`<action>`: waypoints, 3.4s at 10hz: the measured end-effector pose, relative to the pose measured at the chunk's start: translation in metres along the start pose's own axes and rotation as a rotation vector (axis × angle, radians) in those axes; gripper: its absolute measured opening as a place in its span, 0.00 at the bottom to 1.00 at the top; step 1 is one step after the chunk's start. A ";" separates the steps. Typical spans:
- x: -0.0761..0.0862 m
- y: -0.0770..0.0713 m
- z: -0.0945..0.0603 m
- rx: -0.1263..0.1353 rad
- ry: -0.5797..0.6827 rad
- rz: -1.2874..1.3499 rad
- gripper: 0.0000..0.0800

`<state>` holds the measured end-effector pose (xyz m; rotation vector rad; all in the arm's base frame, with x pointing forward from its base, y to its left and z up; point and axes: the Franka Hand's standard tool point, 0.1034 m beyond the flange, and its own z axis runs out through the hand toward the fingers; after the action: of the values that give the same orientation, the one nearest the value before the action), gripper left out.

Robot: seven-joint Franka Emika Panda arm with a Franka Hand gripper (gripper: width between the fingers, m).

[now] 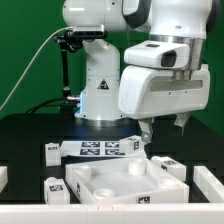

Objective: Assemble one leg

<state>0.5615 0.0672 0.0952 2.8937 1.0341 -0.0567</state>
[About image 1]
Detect white right fence piece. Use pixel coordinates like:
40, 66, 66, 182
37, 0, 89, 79
193, 166, 224, 203

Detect black camera on stand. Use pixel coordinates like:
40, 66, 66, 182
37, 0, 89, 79
53, 25, 108, 116

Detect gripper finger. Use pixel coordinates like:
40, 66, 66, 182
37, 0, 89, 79
138, 118, 153, 143
174, 112, 190, 135

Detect black base cables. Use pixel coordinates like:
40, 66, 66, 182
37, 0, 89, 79
25, 95, 82, 115

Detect paper sheet with tags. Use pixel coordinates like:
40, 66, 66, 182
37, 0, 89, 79
61, 141, 146, 157

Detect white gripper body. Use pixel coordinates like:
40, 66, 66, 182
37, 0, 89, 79
118, 64, 210, 119

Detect white front fence rail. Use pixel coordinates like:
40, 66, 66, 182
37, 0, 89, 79
0, 203, 224, 224

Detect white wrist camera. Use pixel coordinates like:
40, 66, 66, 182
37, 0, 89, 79
124, 40, 190, 69

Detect white fence piece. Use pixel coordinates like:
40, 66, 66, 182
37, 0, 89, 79
193, 166, 224, 203
0, 166, 8, 193

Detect white square tabletop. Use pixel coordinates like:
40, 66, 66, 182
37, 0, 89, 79
66, 158, 189, 204

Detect white camera cable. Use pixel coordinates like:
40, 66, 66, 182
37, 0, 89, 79
0, 26, 74, 113

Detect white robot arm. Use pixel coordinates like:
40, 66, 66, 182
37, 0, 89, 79
62, 0, 221, 143

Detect white left fence piece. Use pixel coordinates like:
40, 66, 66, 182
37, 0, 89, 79
0, 166, 8, 193

